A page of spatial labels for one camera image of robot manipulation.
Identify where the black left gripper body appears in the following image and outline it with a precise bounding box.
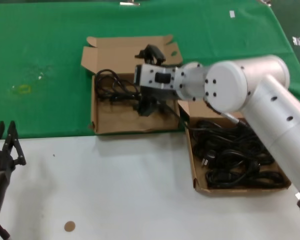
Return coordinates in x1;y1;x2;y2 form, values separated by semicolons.
0;149;18;181

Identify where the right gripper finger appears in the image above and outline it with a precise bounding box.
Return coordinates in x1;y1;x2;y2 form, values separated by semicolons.
134;43;167;67
136;97;166;119

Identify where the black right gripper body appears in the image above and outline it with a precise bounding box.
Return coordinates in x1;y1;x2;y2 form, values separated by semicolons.
139;86;178;101

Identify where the black power cable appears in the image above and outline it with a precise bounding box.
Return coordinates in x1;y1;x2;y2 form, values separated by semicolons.
191;119;256;151
94;69;166;115

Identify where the cardboard box with torn rim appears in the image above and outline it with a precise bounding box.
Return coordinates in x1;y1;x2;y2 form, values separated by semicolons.
80;34;185;136

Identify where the open brown cardboard box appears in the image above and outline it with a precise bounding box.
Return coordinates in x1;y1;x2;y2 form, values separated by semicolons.
177;98;292;198

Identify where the round brown cardboard disc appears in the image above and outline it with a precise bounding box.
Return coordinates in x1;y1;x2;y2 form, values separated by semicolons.
64;221;76;233

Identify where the green table cloth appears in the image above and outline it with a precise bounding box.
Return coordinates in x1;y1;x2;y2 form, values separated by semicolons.
0;0;300;140

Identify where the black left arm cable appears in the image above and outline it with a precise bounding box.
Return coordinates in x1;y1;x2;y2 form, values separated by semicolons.
0;222;12;240

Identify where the black cable with silver prongs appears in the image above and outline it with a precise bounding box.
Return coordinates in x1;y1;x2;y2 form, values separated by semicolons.
191;142;251;172

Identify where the black cable with block connector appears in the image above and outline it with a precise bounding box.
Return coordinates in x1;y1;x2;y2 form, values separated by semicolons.
206;167;287;190

